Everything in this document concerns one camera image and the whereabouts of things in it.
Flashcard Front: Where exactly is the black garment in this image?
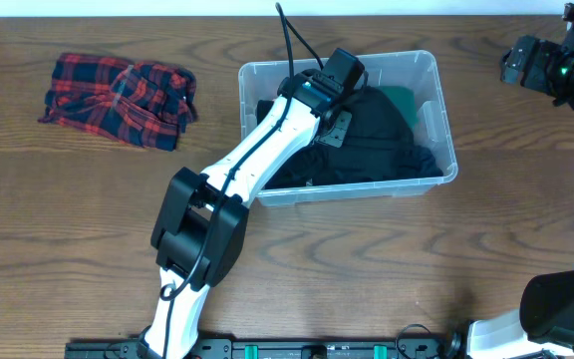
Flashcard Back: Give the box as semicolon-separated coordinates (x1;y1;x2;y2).
265;87;443;189

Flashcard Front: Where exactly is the red navy plaid shirt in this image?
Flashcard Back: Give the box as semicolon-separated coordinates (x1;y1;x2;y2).
38;53;198;152

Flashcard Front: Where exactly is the dark green garment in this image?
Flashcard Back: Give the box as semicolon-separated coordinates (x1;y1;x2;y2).
379;86;418;130

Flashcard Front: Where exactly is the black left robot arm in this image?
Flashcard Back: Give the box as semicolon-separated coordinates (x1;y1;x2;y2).
138;49;368;358

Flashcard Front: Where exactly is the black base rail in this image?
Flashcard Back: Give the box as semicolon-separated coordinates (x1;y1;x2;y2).
64;336;460;359

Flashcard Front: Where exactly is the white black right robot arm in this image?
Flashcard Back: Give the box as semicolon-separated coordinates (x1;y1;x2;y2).
430;16;574;358

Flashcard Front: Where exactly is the clear plastic storage bin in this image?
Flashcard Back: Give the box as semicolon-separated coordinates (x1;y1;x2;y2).
238;50;458;206

